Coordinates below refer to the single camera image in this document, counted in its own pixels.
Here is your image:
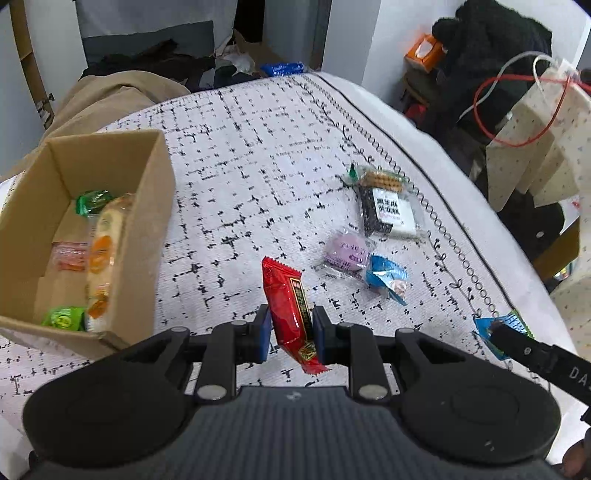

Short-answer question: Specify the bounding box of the red snack bar packet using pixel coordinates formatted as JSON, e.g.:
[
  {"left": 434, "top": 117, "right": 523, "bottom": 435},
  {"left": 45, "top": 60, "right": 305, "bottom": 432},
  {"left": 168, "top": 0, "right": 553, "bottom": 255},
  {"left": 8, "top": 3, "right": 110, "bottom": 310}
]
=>
[{"left": 262, "top": 257, "right": 328, "bottom": 375}]

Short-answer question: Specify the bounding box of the blue green snack packet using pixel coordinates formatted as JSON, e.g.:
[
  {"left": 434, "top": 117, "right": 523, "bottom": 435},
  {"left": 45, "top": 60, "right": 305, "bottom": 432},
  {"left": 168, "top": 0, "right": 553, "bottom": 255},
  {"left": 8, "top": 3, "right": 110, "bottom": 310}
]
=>
[{"left": 474, "top": 309, "right": 534, "bottom": 361}]

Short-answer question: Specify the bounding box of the light blue snack packet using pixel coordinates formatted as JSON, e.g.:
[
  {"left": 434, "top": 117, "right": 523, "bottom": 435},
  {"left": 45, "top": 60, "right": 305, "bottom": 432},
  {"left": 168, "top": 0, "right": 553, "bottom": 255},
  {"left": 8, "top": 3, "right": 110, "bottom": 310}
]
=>
[{"left": 365, "top": 254, "right": 409, "bottom": 306}]

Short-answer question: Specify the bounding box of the purple round snack packet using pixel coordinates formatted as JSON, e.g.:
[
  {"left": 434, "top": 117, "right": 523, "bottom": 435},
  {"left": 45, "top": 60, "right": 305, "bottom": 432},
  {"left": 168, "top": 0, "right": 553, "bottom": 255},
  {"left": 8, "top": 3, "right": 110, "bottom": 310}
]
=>
[{"left": 322, "top": 230, "right": 375, "bottom": 274}]

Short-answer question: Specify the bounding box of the black white cookie pack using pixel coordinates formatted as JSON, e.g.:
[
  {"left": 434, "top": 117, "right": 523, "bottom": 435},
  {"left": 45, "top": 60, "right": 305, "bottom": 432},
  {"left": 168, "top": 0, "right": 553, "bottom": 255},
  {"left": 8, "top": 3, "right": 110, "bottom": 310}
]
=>
[{"left": 346, "top": 163, "right": 427, "bottom": 241}]

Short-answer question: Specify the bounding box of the patterned white bed blanket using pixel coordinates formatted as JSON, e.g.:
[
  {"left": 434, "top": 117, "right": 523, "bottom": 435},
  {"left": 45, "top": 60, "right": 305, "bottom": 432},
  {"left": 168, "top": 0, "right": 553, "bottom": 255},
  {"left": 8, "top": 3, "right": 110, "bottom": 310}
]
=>
[{"left": 0, "top": 71, "right": 578, "bottom": 462}]

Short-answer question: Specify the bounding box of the light green candy packet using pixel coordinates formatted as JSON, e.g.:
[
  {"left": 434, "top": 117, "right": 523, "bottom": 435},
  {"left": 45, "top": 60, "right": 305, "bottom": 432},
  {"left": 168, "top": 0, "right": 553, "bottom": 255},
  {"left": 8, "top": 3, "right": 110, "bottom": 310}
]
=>
[{"left": 41, "top": 306, "right": 85, "bottom": 332}]

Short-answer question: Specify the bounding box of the orange yellow bread packet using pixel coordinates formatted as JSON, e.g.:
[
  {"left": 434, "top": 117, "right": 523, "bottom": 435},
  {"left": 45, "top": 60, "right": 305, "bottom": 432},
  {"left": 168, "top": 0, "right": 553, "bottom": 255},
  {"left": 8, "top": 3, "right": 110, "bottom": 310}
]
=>
[{"left": 85, "top": 193, "right": 134, "bottom": 333}]

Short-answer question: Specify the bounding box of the pink orange candy packet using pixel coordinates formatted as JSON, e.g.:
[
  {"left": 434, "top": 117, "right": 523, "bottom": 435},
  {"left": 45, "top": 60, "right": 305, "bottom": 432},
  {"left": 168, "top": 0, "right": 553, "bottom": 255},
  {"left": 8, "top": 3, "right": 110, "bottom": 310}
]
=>
[{"left": 51, "top": 242, "right": 88, "bottom": 272}]

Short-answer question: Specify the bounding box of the brown cardboard box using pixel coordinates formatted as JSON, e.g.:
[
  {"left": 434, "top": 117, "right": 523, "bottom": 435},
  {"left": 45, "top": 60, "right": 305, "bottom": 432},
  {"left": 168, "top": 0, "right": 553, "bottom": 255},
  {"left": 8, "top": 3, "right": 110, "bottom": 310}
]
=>
[{"left": 1, "top": 130, "right": 175, "bottom": 359}]

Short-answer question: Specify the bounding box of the cream dotted fabric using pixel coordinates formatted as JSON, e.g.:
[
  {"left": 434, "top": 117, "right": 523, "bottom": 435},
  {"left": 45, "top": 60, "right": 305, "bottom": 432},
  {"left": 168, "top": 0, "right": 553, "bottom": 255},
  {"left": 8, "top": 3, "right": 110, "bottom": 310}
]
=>
[{"left": 486, "top": 66, "right": 590, "bottom": 359}]

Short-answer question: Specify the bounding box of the pile of dark clothes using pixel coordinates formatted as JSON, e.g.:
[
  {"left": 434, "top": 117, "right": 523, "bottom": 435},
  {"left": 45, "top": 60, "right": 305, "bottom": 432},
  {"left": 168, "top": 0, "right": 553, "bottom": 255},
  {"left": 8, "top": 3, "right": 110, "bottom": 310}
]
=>
[{"left": 82, "top": 39, "right": 259, "bottom": 93}]

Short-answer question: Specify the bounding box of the tan brown coat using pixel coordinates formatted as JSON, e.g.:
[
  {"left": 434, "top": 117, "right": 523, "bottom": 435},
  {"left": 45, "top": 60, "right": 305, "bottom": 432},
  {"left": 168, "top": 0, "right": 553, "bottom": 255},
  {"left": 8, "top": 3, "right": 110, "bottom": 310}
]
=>
[{"left": 0, "top": 69, "right": 191, "bottom": 183}]

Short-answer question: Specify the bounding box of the blue foil bag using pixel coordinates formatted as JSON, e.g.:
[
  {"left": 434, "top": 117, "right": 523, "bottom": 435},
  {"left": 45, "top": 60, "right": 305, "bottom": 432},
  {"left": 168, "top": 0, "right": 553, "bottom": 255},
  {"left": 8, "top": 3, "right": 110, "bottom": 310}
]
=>
[{"left": 259, "top": 62, "right": 307, "bottom": 77}]

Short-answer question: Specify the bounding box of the brown flat cardboard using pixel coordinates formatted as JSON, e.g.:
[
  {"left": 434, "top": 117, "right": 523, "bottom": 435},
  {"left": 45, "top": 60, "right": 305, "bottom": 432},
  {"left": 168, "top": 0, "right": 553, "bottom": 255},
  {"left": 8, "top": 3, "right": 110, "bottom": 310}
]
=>
[{"left": 233, "top": 30, "right": 284, "bottom": 77}]

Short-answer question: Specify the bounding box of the orange tissue box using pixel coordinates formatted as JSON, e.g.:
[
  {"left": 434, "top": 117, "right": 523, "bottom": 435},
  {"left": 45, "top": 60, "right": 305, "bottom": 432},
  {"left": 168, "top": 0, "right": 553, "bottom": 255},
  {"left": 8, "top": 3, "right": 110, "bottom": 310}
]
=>
[{"left": 405, "top": 34, "right": 446, "bottom": 73}]

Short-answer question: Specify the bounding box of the black fuzzy garment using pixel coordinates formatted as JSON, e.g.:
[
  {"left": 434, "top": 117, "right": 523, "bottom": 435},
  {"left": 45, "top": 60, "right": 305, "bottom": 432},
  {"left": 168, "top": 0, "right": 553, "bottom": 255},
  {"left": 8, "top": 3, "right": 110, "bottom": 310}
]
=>
[{"left": 431, "top": 0, "right": 554, "bottom": 121}]

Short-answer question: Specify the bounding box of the white cable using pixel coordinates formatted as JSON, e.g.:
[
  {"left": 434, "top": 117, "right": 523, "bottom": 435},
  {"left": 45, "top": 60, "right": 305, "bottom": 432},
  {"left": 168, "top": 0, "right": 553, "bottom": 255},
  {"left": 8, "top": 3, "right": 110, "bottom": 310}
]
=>
[{"left": 457, "top": 50, "right": 578, "bottom": 135}]

